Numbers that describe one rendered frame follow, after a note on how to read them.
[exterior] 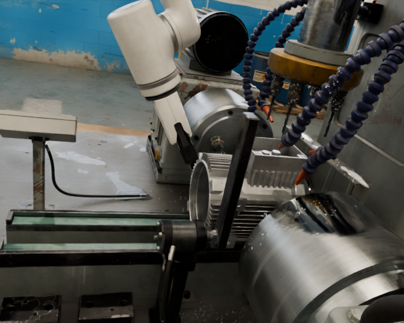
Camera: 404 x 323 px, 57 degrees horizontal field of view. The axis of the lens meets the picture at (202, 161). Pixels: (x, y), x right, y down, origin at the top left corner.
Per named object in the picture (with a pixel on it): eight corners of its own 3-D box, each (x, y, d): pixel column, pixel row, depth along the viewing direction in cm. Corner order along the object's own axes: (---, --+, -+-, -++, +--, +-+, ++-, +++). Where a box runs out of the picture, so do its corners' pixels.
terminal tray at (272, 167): (279, 167, 87) (288, 139, 84) (299, 190, 78) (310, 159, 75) (231, 163, 84) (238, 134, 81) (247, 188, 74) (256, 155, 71)
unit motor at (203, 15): (205, 113, 158) (226, 9, 141) (228, 145, 129) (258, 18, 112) (145, 107, 150) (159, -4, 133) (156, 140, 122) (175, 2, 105)
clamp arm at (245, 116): (224, 240, 70) (256, 113, 60) (229, 250, 68) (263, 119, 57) (206, 240, 69) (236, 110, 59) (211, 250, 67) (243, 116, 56)
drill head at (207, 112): (228, 145, 137) (244, 79, 127) (267, 198, 106) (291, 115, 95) (162, 140, 130) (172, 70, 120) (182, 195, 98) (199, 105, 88)
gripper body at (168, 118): (140, 85, 77) (160, 131, 82) (145, 100, 68) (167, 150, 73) (173, 71, 77) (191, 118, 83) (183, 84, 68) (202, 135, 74)
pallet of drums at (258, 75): (305, 104, 635) (319, 61, 605) (325, 120, 564) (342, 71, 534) (238, 94, 612) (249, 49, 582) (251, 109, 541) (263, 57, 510)
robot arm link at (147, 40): (170, 61, 76) (130, 81, 74) (144, -5, 69) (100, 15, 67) (187, 66, 69) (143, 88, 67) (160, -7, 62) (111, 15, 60)
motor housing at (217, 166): (257, 211, 97) (276, 145, 89) (288, 261, 80) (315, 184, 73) (183, 209, 91) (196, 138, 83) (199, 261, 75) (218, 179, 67)
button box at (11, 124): (75, 143, 95) (77, 123, 96) (75, 135, 88) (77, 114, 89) (2, 137, 90) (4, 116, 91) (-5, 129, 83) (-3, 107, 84)
